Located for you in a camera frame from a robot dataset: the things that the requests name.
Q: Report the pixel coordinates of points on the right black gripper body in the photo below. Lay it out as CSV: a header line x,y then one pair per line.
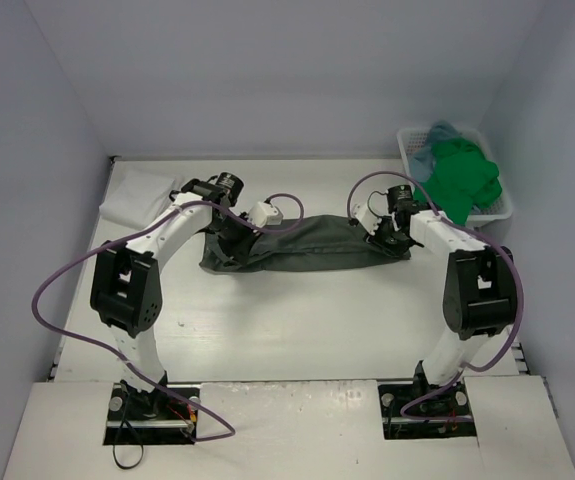
x,y
384,240

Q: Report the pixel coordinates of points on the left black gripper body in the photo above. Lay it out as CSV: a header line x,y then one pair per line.
x,y
234,240

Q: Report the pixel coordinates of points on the grey t shirt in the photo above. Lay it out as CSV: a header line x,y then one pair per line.
x,y
320,243

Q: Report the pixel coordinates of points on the white t shirt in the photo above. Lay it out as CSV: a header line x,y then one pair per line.
x,y
139,199

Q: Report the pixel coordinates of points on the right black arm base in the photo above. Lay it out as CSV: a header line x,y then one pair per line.
x,y
446,416

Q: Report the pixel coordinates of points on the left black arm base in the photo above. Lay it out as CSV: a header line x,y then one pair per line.
x,y
135,420

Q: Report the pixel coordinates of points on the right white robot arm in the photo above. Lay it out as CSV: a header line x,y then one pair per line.
x,y
480,296

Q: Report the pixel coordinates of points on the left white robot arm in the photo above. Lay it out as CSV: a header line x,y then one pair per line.
x,y
126,288

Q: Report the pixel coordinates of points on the green t shirt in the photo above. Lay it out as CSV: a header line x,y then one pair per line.
x,y
462,179

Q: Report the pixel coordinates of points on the white plastic basket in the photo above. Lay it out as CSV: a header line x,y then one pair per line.
x,y
411,139

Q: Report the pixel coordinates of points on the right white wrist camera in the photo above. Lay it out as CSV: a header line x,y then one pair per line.
x,y
361,215

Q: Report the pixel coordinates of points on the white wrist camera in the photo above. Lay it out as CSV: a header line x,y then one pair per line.
x,y
361,215
264,214

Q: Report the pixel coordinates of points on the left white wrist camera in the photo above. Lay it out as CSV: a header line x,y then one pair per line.
x,y
264,214

